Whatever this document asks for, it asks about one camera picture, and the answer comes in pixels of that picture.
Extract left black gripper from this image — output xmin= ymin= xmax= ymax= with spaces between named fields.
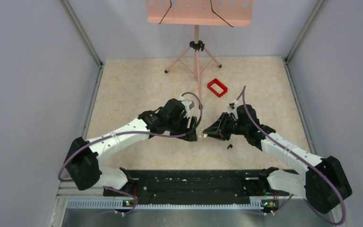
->
xmin=166 ymin=113 xmax=197 ymax=141

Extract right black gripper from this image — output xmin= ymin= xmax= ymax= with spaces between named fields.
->
xmin=204 ymin=112 xmax=248 ymax=141

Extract beige earbud charging case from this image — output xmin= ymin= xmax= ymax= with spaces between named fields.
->
xmin=197 ymin=129 xmax=208 ymax=139

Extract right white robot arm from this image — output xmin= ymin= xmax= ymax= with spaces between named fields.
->
xmin=203 ymin=105 xmax=353 ymax=214

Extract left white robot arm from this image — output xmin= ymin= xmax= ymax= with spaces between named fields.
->
xmin=64 ymin=98 xmax=199 ymax=195

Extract red plastic box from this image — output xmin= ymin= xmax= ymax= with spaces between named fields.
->
xmin=207 ymin=78 xmax=228 ymax=97

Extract pink music stand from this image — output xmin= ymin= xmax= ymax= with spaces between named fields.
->
xmin=145 ymin=0 xmax=254 ymax=98

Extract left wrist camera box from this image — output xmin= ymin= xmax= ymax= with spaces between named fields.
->
xmin=181 ymin=99 xmax=195 ymax=118

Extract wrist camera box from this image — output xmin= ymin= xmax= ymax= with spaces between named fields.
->
xmin=227 ymin=102 xmax=235 ymax=112
xmin=181 ymin=99 xmax=195 ymax=118

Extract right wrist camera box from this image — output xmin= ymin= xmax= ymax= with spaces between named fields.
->
xmin=227 ymin=102 xmax=235 ymax=112

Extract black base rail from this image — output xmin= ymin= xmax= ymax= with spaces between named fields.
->
xmin=121 ymin=169 xmax=275 ymax=205

